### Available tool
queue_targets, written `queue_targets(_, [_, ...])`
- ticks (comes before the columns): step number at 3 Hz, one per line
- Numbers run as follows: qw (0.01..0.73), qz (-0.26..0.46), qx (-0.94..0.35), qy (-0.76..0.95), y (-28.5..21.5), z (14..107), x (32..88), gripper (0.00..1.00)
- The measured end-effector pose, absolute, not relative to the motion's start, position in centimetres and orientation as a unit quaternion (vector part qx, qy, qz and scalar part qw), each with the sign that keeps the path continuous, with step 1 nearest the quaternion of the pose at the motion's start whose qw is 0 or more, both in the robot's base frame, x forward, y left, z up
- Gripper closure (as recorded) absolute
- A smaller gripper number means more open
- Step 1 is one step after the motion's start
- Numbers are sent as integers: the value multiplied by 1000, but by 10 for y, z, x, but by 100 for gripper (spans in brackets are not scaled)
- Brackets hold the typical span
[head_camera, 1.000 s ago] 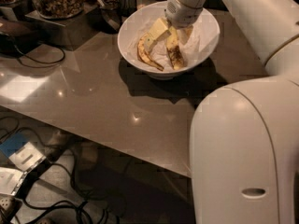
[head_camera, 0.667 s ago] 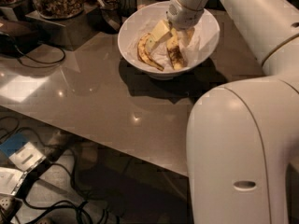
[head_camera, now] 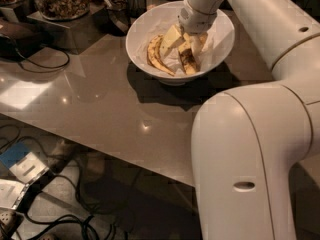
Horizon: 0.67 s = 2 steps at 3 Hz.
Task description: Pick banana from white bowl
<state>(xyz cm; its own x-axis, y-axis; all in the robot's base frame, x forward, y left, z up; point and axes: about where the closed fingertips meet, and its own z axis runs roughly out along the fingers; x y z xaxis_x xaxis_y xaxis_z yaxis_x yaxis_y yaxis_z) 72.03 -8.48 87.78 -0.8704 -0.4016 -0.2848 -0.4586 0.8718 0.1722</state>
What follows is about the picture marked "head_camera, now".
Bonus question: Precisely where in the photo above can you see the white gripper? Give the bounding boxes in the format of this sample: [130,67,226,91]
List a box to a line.
[160,0,217,58]

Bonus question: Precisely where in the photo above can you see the large spotted banana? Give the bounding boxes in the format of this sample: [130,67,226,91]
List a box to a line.
[178,33,199,75]

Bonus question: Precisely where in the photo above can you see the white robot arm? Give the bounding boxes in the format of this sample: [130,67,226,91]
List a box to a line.
[179,0,320,240]

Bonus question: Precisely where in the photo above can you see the white ceramic bowl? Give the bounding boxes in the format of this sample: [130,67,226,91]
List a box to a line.
[126,1,233,86]

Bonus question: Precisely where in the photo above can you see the small curved spotted banana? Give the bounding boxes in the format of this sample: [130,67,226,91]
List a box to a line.
[147,35,175,76]

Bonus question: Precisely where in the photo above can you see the white paper napkin liner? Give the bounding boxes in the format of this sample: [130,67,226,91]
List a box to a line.
[141,17,234,80]

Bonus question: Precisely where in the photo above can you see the dark scoop utensil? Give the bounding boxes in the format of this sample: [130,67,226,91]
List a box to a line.
[103,0,131,35]

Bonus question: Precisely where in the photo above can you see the metal box stand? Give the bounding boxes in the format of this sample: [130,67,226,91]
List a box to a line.
[27,4,108,54]

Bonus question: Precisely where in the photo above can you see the glass jar of nuts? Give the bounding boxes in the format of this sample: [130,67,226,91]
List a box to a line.
[34,0,90,21]

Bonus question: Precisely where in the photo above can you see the blue and white box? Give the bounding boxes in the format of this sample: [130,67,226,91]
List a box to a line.
[0,142,49,184]

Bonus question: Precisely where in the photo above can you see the white paper packet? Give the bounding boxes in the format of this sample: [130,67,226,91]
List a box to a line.
[0,179,25,210]

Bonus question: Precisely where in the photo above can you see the white power strip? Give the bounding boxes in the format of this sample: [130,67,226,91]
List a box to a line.
[0,211,20,240]

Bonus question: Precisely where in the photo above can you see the black wire mesh cup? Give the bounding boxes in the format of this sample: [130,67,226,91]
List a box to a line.
[127,0,147,18]

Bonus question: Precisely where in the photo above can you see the black floor cables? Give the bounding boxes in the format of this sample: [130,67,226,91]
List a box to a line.
[0,123,138,240]

